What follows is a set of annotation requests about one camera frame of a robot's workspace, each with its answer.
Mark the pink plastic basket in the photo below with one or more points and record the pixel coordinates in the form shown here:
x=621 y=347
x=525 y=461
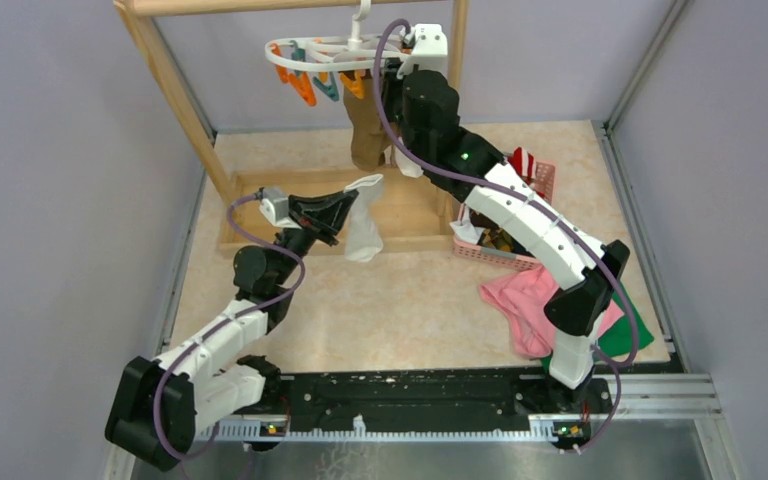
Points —
x=495 y=246

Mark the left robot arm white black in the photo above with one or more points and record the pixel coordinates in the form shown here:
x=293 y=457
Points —
x=162 y=403

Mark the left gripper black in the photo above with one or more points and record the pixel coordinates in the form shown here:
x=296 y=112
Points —
x=326 y=212

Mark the green cloth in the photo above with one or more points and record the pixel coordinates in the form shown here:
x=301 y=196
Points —
x=615 y=331

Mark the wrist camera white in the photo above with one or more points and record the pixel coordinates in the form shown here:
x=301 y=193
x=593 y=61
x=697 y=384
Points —
x=274 y=206
x=428 y=47

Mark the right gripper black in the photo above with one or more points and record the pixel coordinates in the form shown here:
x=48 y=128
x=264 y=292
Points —
x=391 y=82

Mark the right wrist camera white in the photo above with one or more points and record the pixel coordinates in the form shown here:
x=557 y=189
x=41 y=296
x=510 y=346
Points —
x=428 y=47

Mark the red white striped sock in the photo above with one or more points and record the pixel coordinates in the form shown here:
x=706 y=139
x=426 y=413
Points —
x=523 y=163

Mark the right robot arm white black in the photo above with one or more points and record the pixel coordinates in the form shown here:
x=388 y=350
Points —
x=420 y=111

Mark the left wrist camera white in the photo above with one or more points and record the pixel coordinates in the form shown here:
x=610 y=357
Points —
x=274 y=206

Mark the pink cloth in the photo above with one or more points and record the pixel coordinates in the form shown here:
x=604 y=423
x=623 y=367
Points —
x=521 y=298

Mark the white round clip hanger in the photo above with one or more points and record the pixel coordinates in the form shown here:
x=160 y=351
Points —
x=327 y=64

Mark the wooden clothes rack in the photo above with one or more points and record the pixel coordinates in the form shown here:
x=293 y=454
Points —
x=412 y=215

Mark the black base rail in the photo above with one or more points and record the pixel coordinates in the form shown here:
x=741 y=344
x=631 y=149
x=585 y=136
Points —
x=437 y=404

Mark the brown sock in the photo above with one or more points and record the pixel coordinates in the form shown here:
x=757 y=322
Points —
x=369 y=141

